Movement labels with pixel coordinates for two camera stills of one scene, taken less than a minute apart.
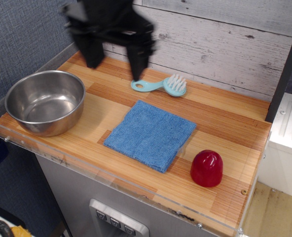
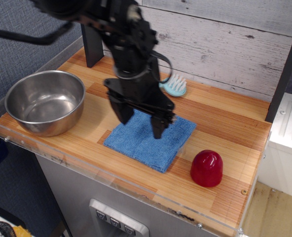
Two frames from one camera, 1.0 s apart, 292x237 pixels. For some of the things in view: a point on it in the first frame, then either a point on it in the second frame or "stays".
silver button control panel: x=106 y=221 stays
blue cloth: x=152 y=136 stays
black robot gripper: x=92 y=21 to x=137 y=82
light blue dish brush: x=174 y=85 stays
